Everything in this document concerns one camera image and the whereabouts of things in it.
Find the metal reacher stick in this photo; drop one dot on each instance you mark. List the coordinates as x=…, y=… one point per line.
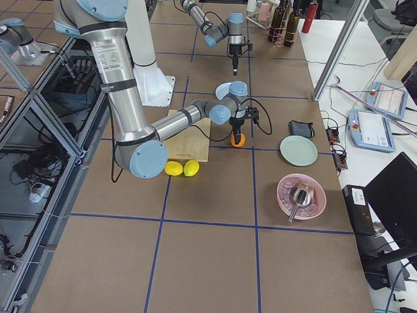
x=372, y=108

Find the yellow lemon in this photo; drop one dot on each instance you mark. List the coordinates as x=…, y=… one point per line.
x=191, y=167
x=173, y=168

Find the orange mandarin fruit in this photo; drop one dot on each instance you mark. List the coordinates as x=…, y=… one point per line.
x=241, y=144

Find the black desktop box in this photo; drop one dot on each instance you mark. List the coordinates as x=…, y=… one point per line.
x=358, y=210

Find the pink cup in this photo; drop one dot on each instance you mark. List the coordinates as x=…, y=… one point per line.
x=264, y=12

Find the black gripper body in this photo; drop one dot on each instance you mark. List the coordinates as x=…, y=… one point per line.
x=236, y=123
x=234, y=50

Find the light green plate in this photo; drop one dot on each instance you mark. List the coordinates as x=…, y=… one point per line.
x=298, y=150

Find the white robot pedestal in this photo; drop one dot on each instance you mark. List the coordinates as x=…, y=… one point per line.
x=155, y=88

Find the dark green wine bottle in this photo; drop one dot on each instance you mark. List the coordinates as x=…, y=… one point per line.
x=292, y=25

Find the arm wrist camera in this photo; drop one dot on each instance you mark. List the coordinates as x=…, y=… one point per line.
x=253, y=114

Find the folded dark grey cloth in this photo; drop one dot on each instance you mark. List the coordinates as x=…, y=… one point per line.
x=297, y=128

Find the blue teach pendant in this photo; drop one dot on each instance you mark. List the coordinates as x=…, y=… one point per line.
x=388, y=99
x=369, y=130

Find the bamboo cutting board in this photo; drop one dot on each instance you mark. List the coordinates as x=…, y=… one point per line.
x=188, y=144

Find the black computer monitor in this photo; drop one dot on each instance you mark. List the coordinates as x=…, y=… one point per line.
x=392, y=196

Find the light blue plate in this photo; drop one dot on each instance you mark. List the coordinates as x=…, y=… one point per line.
x=222, y=90

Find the aluminium frame post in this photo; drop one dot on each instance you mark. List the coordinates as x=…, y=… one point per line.
x=343, y=39

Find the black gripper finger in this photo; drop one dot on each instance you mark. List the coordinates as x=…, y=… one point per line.
x=237, y=136
x=235, y=65

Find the metal scoop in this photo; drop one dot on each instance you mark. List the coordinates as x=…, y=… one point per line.
x=301, y=195

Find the pink bowl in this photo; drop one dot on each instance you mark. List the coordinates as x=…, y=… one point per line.
x=303, y=213

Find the red thermos bottle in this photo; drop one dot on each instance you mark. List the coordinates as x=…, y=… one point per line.
x=310, y=16

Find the copper wire bottle rack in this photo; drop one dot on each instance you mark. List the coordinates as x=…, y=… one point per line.
x=284, y=24

